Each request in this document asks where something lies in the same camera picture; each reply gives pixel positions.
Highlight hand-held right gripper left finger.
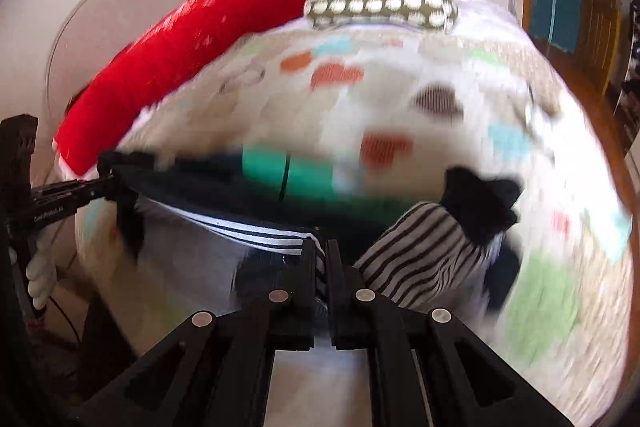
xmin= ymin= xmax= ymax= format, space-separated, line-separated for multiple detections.
xmin=70 ymin=240 xmax=318 ymax=427

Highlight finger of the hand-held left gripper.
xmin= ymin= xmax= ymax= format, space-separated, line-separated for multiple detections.
xmin=9 ymin=176 xmax=126 ymax=229

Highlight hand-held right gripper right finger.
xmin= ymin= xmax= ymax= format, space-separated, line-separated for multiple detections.
xmin=326 ymin=240 xmax=573 ymax=427

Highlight dark pants with striped waistband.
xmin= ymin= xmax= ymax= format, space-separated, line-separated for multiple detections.
xmin=97 ymin=146 xmax=524 ymax=314

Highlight person's left hand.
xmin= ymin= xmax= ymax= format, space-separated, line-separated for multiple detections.
xmin=26 ymin=231 xmax=57 ymax=309

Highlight white round headboard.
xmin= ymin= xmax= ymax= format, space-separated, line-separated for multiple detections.
xmin=44 ymin=0 xmax=236 ymax=118

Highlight red blanket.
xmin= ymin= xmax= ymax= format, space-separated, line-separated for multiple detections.
xmin=54 ymin=0 xmax=322 ymax=174

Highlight printed patchwork blanket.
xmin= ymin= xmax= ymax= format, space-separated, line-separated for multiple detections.
xmin=75 ymin=0 xmax=633 ymax=427

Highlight green polka dot cloth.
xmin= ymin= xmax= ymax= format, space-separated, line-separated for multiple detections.
xmin=303 ymin=0 xmax=460 ymax=32

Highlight black cable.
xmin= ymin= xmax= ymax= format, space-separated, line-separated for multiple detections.
xmin=44 ymin=294 xmax=83 ymax=348

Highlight wooden bed frame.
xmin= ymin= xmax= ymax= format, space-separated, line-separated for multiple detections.
xmin=520 ymin=24 xmax=640 ymax=228

